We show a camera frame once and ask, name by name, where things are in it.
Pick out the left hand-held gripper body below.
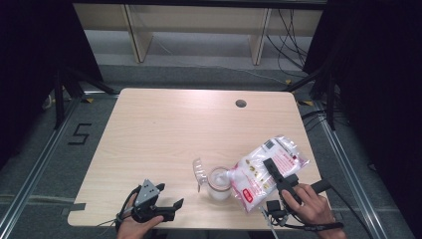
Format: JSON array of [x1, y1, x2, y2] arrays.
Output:
[[113, 178, 176, 224]]

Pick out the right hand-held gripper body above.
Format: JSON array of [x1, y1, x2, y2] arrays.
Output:
[[265, 173, 332, 227]]

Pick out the red and white sugar bag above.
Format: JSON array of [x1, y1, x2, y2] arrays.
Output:
[[227, 134, 311, 214]]

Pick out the clear glass jar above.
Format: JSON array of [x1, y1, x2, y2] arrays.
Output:
[[206, 165, 233, 201]]

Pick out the person's left hand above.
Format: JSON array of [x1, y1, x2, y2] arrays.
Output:
[[115, 193, 165, 239]]

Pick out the person's right hand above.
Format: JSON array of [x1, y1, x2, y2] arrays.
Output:
[[281, 183, 336, 228]]

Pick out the grey tape strip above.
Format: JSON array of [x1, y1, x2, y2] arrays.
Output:
[[61, 202, 87, 217]]

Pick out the black metal stand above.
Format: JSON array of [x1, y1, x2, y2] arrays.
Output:
[[52, 66, 119, 131], [283, 70, 336, 131]]

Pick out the black curtain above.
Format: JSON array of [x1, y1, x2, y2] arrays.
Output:
[[302, 0, 422, 238], [0, 0, 105, 168]]

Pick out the light wooden shelf unit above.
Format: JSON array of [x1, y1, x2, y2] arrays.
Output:
[[72, 3, 324, 66]]

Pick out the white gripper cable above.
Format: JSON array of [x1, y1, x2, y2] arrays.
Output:
[[260, 205, 279, 239]]

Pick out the black looped gripper cable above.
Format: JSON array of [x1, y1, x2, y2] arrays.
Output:
[[113, 184, 143, 231]]

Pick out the thin grey wire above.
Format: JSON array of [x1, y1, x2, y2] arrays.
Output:
[[96, 217, 118, 229]]

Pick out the thick black gripper cable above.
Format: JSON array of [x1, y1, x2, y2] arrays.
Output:
[[284, 220, 345, 233]]

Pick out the black floor cables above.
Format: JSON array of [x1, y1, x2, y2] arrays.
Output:
[[300, 109, 349, 133]]

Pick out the aluminium floor rail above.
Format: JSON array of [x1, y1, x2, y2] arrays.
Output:
[[313, 99, 390, 239], [0, 90, 119, 239]]

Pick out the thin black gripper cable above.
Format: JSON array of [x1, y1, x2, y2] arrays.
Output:
[[328, 186, 376, 239]]

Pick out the white floor cable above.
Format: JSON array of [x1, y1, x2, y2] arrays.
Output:
[[154, 34, 291, 85]]

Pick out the bundle of black hanging cables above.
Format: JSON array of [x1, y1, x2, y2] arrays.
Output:
[[265, 8, 311, 80]]

